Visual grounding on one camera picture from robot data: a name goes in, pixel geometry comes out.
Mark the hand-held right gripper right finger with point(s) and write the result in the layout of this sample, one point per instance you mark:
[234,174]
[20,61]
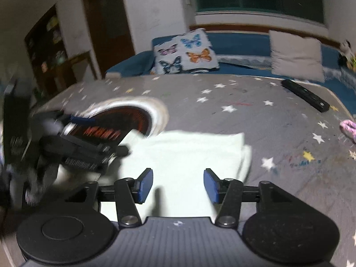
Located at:
[210,186]

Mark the dark wooden bookshelf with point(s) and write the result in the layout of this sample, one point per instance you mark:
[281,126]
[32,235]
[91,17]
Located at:
[47,50]

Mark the beige pillow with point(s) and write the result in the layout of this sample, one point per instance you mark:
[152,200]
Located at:
[297,55]

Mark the pale green shirt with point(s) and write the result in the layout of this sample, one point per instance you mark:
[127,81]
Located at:
[180,155]

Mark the pink cloth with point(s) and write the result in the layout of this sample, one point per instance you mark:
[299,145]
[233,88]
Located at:
[349,130]

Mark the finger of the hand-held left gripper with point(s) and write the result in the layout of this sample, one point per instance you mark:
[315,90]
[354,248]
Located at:
[82,119]
[116,150]

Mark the dark brown door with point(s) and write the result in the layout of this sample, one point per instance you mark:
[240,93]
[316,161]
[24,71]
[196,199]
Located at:
[108,25]

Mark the black cloth with red print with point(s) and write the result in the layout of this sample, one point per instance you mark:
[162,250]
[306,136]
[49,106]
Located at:
[130,119]

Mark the butterfly print pillow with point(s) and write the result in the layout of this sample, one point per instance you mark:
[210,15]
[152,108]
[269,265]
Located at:
[185,51]

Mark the panda plush toy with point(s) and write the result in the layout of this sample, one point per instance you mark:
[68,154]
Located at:
[346,50]

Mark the wooden chair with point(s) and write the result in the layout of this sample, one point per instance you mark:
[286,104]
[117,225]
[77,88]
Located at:
[82,66]

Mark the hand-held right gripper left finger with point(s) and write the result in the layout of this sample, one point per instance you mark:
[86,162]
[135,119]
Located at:
[146,185]

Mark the grey star print table cover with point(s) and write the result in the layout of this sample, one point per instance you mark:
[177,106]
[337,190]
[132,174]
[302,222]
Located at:
[250,122]

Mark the blue sofa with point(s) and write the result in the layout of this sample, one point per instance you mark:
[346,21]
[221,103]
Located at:
[239,44]

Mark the long black remote control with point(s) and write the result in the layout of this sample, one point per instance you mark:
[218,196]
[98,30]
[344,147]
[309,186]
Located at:
[304,94]

